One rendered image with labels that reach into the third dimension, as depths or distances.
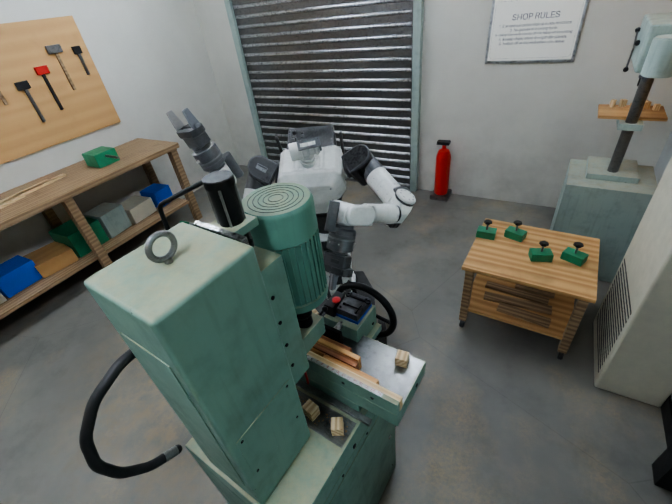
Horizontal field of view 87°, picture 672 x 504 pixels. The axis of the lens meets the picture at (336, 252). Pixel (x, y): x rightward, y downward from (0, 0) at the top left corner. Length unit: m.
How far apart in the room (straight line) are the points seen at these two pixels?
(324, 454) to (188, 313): 0.71
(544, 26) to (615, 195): 1.42
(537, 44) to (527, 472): 2.92
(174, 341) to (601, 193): 2.61
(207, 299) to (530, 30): 3.24
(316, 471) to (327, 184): 0.98
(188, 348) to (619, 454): 2.06
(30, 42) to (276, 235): 3.51
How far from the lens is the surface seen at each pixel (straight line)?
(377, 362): 1.21
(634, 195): 2.84
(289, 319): 0.91
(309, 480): 1.17
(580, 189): 2.81
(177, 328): 0.63
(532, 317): 2.44
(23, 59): 4.08
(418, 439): 2.09
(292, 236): 0.81
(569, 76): 3.58
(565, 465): 2.20
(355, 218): 1.10
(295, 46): 4.27
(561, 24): 3.51
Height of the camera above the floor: 1.88
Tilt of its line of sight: 36 degrees down
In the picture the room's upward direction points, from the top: 8 degrees counter-clockwise
